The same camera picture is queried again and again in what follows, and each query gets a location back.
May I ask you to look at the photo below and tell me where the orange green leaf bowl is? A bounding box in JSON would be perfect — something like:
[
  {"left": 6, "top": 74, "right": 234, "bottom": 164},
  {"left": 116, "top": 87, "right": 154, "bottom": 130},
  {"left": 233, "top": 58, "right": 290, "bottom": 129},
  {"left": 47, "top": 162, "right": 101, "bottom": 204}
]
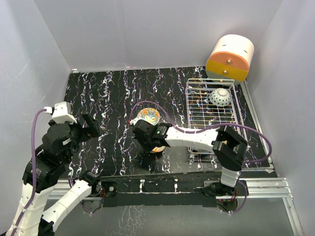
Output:
[{"left": 151, "top": 146, "right": 165, "bottom": 153}]

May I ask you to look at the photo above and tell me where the orange blue floral bowl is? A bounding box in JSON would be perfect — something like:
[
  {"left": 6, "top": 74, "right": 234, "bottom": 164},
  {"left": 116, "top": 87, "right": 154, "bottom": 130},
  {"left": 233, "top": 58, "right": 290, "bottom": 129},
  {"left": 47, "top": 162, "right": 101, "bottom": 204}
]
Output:
[{"left": 137, "top": 108, "right": 160, "bottom": 125}]

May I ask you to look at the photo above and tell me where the blue patterned bowl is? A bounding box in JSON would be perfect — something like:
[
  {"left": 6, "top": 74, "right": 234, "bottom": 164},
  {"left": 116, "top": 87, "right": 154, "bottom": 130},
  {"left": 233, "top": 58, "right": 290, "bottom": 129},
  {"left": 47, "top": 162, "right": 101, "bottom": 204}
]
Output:
[{"left": 209, "top": 88, "right": 231, "bottom": 107}]

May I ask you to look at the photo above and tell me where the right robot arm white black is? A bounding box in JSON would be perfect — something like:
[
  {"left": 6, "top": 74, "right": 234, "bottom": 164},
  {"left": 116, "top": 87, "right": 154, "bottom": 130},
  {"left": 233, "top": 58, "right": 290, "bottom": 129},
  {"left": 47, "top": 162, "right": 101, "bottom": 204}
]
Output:
[{"left": 129, "top": 118, "right": 248, "bottom": 196}]

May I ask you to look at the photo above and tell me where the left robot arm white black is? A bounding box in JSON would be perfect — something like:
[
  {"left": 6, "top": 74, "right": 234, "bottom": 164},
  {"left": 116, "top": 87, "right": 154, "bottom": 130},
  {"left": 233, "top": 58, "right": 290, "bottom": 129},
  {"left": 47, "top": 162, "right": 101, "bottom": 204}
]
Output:
[{"left": 3, "top": 112, "right": 102, "bottom": 236}]

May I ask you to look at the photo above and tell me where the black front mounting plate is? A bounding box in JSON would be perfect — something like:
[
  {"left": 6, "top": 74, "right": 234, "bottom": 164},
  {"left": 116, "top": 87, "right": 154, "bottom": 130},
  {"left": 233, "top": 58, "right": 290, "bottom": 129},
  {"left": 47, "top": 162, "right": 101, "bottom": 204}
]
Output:
[{"left": 101, "top": 172, "right": 235, "bottom": 207}]

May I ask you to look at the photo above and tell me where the pink yellow drawer cabinet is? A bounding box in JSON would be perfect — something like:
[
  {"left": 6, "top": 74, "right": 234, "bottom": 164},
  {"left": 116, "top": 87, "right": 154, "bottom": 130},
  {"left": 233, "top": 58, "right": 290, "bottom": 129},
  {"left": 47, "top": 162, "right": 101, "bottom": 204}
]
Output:
[{"left": 205, "top": 34, "right": 254, "bottom": 85}]

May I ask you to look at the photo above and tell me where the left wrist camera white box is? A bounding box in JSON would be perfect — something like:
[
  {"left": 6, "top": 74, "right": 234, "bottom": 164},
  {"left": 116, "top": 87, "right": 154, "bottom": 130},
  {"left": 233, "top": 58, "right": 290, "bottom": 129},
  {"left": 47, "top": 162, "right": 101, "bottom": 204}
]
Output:
[{"left": 52, "top": 101, "right": 77, "bottom": 124}]

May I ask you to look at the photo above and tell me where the white wire dish rack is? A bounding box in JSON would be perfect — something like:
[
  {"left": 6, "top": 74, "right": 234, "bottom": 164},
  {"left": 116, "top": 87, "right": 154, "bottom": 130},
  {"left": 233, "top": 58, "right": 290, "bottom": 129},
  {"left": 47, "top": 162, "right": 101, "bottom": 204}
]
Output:
[{"left": 184, "top": 78, "right": 247, "bottom": 158}]

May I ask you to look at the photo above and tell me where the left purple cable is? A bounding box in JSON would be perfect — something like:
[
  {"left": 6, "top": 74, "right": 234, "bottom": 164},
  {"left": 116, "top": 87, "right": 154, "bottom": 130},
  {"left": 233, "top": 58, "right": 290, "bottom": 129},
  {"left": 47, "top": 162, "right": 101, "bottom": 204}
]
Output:
[{"left": 9, "top": 107, "right": 54, "bottom": 236}]

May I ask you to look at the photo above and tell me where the aluminium frame rail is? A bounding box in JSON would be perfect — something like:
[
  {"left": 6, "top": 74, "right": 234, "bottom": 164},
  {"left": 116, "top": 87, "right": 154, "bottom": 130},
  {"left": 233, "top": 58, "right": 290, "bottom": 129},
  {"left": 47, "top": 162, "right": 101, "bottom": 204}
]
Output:
[{"left": 49, "top": 81, "right": 305, "bottom": 236}]

